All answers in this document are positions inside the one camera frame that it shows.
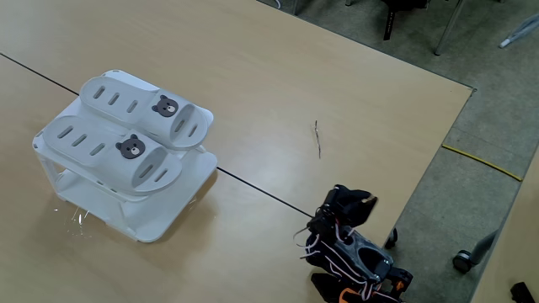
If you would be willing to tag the white bear slipper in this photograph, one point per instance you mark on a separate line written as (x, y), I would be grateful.
(126, 101)
(92, 143)

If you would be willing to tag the white plastic box shelf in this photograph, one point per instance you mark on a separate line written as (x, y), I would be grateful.
(168, 210)

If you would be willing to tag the black table caster wheel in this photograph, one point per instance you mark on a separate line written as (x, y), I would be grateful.
(391, 239)

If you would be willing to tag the grey caster wheel leg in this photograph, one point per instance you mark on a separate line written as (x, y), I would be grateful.
(463, 261)

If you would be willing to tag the black floor object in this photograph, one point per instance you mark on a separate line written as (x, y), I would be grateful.
(522, 292)

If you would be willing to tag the metal chair leg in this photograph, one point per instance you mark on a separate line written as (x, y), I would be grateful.
(448, 29)

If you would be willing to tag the black chair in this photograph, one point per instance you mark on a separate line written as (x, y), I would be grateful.
(400, 8)

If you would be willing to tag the grey folded umbrella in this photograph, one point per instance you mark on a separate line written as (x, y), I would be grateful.
(520, 31)

